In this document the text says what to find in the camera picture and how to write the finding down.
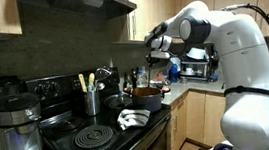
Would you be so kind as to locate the metal utensil holder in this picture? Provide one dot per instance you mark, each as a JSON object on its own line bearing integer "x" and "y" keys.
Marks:
{"x": 92, "y": 104}

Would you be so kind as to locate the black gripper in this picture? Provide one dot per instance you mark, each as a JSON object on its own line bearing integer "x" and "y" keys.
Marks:
{"x": 152, "y": 59}

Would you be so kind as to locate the small blue box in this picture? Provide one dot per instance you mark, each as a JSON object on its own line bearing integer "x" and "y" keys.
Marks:
{"x": 213, "y": 77}

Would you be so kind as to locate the white mug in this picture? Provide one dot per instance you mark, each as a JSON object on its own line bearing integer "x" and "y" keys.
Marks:
{"x": 189, "y": 71}

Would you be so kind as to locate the white grey dish cloth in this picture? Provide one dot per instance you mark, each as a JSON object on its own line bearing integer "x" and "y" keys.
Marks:
{"x": 132, "y": 118}

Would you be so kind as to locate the flat wooden spatula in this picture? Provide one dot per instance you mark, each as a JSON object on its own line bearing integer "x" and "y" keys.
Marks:
{"x": 82, "y": 82}

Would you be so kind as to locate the round wooden spoon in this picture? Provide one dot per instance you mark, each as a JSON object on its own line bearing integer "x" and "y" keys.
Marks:
{"x": 91, "y": 78}

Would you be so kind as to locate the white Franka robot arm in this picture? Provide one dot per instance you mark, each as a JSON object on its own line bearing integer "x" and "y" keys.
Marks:
{"x": 241, "y": 73}

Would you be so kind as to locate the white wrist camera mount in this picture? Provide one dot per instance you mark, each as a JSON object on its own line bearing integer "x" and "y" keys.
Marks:
{"x": 160, "y": 55}

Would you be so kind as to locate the pink cloth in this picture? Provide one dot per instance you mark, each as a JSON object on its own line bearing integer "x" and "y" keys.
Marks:
{"x": 159, "y": 77}

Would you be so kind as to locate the blue jug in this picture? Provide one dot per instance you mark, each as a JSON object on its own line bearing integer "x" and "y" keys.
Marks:
{"x": 173, "y": 75}

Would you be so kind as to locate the tall dark glass bottle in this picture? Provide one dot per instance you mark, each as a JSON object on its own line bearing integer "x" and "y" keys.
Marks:
{"x": 134, "y": 79}

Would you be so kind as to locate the shiny metal kitchen utensil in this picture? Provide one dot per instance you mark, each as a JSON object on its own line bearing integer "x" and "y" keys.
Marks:
{"x": 103, "y": 73}

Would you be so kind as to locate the white bowl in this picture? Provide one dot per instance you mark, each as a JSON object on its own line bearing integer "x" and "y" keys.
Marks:
{"x": 196, "y": 53}

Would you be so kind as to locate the wooden base cabinets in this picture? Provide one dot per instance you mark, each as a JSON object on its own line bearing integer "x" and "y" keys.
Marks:
{"x": 196, "y": 118}

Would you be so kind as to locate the black electric stove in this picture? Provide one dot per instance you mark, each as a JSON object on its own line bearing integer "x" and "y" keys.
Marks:
{"x": 115, "y": 144}

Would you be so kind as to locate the clear water bottle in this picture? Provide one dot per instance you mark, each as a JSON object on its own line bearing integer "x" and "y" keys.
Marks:
{"x": 141, "y": 80}

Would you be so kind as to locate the short dark glass bottle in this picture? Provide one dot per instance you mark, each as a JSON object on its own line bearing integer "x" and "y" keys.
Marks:
{"x": 127, "y": 81}

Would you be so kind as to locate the dark range hood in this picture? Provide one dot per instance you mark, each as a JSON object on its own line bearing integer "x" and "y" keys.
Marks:
{"x": 76, "y": 2}

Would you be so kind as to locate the teal silicone utensil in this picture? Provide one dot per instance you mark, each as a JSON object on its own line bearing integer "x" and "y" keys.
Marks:
{"x": 91, "y": 87}

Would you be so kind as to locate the black pan with lid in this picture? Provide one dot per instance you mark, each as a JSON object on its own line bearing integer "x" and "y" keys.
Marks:
{"x": 117, "y": 102}

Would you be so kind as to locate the black countertop appliance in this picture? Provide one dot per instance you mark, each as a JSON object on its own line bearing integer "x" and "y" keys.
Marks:
{"x": 1, "y": 85}

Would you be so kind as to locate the small metal cup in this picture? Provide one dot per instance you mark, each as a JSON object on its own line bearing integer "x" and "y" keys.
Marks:
{"x": 184, "y": 80}

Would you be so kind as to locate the silver coffee maker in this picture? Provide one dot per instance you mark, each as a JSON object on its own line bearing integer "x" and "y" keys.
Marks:
{"x": 17, "y": 144}

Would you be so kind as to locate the metal dish rack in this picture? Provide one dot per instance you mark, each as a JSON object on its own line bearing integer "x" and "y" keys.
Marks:
{"x": 197, "y": 71}

